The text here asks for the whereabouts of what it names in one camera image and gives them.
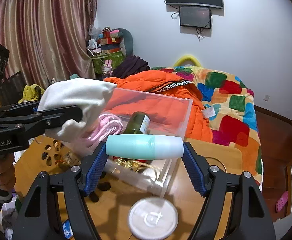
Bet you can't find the pink rope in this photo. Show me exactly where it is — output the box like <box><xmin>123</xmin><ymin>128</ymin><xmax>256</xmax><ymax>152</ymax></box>
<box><xmin>68</xmin><ymin>112</ymin><xmax>124</xmax><ymax>156</ymax></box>

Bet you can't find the white cloth pouch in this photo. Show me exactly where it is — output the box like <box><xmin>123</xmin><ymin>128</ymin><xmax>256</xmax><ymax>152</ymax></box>
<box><xmin>38</xmin><ymin>78</ymin><xmax>117</xmax><ymax>142</ymax></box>

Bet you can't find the teal and white bottle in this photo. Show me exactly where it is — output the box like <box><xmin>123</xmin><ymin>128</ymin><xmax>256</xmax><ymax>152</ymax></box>
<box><xmin>105</xmin><ymin>134</ymin><xmax>184</xmax><ymax>160</ymax></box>

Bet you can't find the red velvet pouch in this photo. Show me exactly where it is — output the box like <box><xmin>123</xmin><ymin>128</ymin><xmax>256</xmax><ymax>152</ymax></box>
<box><xmin>112</xmin><ymin>157</ymin><xmax>146</xmax><ymax>167</ymax></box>

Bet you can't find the person's left hand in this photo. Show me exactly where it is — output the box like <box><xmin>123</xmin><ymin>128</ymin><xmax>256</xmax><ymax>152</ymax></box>
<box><xmin>0</xmin><ymin>153</ymin><xmax>16</xmax><ymax>191</ymax></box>

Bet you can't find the yellow-green cloth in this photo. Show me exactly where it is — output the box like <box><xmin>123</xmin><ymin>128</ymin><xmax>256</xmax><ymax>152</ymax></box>
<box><xmin>18</xmin><ymin>84</ymin><xmax>45</xmax><ymax>103</ymax></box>

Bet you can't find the small blue packet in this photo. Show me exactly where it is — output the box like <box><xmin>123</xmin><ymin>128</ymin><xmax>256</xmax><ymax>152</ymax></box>
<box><xmin>62</xmin><ymin>219</ymin><xmax>73</xmax><ymax>239</ymax></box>

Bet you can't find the teal dinosaur plush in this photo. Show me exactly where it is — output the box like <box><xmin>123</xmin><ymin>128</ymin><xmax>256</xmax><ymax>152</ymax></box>
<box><xmin>70</xmin><ymin>74</ymin><xmax>80</xmax><ymax>80</ymax></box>

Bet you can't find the white round jar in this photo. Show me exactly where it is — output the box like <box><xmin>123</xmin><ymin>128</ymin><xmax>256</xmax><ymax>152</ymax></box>
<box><xmin>128</xmin><ymin>197</ymin><xmax>178</xmax><ymax>240</ymax></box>

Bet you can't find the pink croc shoe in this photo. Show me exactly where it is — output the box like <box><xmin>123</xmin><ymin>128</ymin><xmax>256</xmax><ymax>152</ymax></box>
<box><xmin>275</xmin><ymin>191</ymin><xmax>289</xmax><ymax>212</ymax></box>

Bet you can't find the colourful patchwork blanket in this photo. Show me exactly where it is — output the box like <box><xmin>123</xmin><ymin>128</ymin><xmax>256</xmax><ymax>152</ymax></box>
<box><xmin>153</xmin><ymin>66</ymin><xmax>263</xmax><ymax>187</ymax></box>

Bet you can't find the clear plastic storage box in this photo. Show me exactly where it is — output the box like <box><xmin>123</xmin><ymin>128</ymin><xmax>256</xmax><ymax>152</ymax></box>
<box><xmin>61</xmin><ymin>87</ymin><xmax>194</xmax><ymax>197</ymax></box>

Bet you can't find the pink striped curtain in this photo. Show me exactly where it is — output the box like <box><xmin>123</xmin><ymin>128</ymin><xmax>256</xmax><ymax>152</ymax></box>
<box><xmin>0</xmin><ymin>0</ymin><xmax>97</xmax><ymax>88</ymax></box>

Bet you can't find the green storage box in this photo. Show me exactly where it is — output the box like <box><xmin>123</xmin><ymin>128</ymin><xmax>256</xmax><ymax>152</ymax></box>
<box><xmin>91</xmin><ymin>51</ymin><xmax>125</xmax><ymax>74</ymax></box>

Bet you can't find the pink bunny figure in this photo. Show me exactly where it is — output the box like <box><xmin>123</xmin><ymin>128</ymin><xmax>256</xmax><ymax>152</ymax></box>
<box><xmin>102</xmin><ymin>59</ymin><xmax>113</xmax><ymax>78</ymax></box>

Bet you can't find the orange down jacket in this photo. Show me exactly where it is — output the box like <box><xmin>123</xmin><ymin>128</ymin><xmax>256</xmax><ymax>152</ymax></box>
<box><xmin>104</xmin><ymin>70</ymin><xmax>213</xmax><ymax>142</ymax></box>

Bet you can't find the dark purple garment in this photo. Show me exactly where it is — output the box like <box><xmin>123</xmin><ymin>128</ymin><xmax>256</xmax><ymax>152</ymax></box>
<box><xmin>112</xmin><ymin>55</ymin><xmax>150</xmax><ymax>79</ymax></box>

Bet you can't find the grey plush cushion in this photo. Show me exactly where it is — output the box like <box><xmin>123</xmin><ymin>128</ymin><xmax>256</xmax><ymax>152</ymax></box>
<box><xmin>118</xmin><ymin>28</ymin><xmax>134</xmax><ymax>57</ymax></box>

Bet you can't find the small black wall monitor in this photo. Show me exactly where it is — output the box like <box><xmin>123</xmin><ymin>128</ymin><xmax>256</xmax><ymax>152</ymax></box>
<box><xmin>179</xmin><ymin>6</ymin><xmax>211</xmax><ymax>29</ymax></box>

